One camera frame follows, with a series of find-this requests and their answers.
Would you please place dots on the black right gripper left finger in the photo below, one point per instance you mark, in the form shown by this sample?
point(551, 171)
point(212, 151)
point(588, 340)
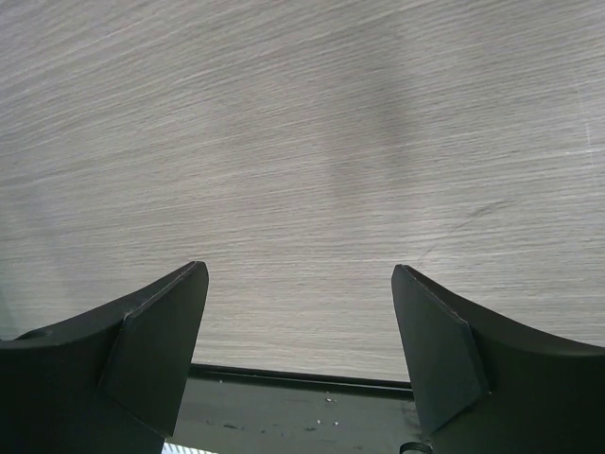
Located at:
point(109, 380)

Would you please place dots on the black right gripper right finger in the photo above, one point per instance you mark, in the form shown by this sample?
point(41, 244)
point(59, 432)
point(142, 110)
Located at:
point(484, 383)

